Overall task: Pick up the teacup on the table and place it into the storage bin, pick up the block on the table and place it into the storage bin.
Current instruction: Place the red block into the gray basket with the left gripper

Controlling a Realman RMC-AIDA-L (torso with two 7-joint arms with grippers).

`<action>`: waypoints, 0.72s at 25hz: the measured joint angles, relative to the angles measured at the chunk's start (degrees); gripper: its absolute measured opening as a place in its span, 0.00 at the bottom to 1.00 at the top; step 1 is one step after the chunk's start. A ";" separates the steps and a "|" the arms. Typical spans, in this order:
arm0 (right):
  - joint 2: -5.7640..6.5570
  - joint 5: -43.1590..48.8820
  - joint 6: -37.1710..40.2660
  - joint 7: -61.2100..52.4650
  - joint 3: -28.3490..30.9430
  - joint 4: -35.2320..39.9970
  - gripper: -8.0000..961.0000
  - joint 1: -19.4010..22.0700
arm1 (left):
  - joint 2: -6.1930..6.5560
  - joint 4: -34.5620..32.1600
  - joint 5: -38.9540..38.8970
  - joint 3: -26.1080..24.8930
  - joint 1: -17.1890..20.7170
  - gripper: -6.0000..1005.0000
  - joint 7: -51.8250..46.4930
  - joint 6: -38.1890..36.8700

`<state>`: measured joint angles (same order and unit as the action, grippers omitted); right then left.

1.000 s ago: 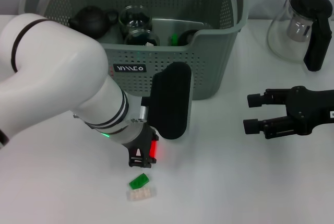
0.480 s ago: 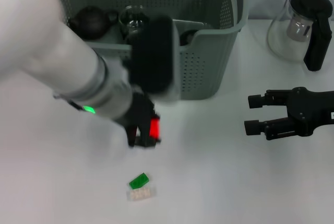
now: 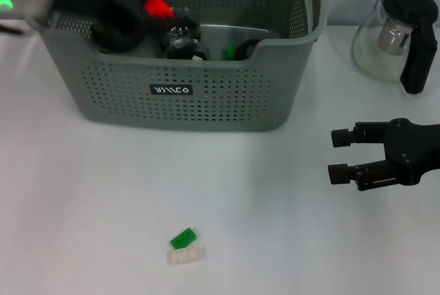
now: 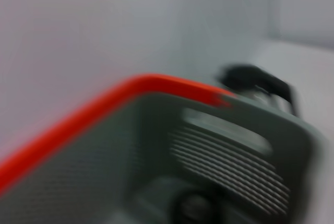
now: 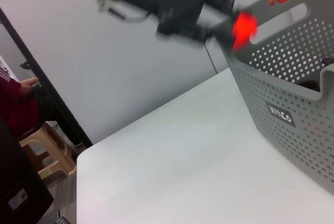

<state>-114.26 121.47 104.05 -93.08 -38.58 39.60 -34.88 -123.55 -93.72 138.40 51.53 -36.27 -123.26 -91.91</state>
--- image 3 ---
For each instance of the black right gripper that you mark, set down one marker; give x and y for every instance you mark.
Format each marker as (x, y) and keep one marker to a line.
(412, 150)

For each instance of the bright red translucent brick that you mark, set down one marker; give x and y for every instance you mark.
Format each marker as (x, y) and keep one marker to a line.
(158, 6)

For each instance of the glass teacup black holder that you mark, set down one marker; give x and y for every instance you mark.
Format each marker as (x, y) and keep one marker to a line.
(187, 51)
(247, 49)
(185, 30)

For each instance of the green toy brick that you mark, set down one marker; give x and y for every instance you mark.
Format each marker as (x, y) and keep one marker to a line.
(228, 52)
(184, 238)

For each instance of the grey perforated storage bin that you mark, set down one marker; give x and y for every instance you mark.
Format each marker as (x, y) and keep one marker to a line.
(240, 102)

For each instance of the black clay teapot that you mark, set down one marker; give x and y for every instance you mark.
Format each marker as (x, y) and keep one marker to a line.
(117, 38)

